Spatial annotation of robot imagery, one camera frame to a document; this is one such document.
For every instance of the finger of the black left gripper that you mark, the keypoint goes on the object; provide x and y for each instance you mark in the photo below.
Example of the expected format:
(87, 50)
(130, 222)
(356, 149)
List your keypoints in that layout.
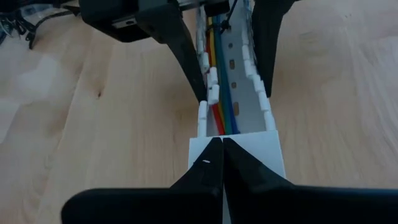
(168, 25)
(267, 37)

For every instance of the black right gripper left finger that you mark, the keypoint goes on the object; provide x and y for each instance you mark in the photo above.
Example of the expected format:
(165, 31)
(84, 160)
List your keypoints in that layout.
(186, 205)

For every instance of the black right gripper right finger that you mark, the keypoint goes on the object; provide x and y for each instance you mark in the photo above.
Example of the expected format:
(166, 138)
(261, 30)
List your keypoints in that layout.
(295, 205)

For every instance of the black zip tie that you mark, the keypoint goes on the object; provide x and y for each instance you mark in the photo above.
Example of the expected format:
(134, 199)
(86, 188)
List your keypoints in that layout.
(228, 19)

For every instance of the white duct cover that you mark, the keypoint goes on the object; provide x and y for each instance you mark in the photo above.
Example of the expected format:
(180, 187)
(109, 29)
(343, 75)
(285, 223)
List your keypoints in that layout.
(264, 149)

